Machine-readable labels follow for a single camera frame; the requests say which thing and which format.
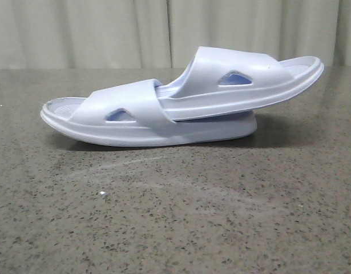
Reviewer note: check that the white pleated curtain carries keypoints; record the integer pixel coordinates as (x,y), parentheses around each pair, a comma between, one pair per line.
(163,34)

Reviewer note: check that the light blue slipper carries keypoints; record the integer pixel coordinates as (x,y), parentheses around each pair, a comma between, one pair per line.
(131,115)
(222,81)

